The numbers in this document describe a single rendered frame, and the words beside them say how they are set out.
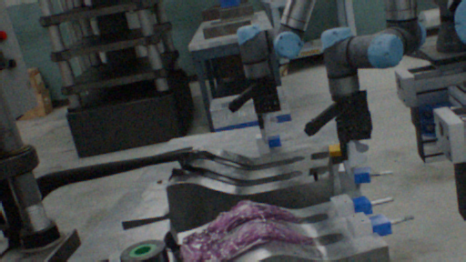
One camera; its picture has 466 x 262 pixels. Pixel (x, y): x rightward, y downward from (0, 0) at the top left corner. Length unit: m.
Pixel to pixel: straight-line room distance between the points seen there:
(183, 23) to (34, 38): 1.79
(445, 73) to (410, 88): 0.11
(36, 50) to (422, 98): 6.92
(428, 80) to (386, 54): 0.46
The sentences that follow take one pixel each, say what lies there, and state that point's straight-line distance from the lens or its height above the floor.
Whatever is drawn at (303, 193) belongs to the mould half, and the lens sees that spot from 1.42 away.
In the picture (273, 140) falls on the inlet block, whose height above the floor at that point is 0.84.
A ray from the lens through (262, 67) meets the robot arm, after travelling 1.89.
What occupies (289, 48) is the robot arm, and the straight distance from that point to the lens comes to 1.73.
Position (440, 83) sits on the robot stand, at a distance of 1.83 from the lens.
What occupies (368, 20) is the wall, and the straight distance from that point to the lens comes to 8.10.
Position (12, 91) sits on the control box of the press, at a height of 1.15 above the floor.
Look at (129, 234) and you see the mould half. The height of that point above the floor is 0.91.
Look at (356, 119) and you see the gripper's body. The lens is 1.49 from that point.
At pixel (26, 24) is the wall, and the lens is 8.34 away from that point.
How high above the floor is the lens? 1.40
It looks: 18 degrees down
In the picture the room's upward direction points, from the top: 11 degrees counter-clockwise
